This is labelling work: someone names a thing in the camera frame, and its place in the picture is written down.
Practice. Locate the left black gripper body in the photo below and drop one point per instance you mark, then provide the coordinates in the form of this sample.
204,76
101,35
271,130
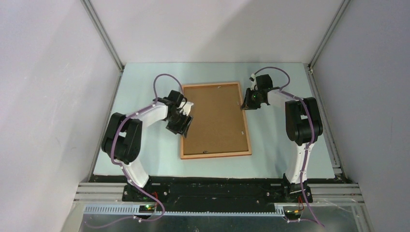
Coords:
177,122

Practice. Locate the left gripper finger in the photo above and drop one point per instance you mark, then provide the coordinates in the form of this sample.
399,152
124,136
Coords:
177,129
186,125

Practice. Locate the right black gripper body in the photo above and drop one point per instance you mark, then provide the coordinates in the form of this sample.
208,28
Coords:
255,103

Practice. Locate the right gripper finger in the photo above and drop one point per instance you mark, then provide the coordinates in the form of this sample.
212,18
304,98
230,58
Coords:
247,104
249,93

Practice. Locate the wooden picture frame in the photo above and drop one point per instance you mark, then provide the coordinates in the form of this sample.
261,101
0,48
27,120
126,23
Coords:
182,144

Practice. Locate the brown backing board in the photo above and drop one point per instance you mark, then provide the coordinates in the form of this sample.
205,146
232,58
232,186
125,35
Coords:
214,118

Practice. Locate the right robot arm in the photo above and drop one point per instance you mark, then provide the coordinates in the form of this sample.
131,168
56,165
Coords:
303,125

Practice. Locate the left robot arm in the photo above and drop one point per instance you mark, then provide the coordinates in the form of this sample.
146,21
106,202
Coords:
123,136

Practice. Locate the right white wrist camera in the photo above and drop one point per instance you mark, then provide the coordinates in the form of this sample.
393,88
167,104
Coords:
253,82

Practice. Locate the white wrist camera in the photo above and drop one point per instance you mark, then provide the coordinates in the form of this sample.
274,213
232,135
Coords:
186,108
253,82

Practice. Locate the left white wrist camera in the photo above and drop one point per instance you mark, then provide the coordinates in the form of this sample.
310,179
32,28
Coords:
186,108

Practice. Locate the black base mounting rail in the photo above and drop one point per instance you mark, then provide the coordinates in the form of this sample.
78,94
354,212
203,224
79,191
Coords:
199,194

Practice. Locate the grey cable duct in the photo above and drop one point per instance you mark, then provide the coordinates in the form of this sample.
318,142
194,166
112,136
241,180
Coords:
143,210

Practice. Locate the right aluminium corner post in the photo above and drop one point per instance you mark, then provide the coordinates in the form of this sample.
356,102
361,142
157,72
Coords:
329,32

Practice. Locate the aluminium corner post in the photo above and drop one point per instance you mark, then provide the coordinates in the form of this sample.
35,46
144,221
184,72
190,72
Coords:
98,25
329,32

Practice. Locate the left aluminium corner post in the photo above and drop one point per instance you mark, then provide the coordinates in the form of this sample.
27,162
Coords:
98,25

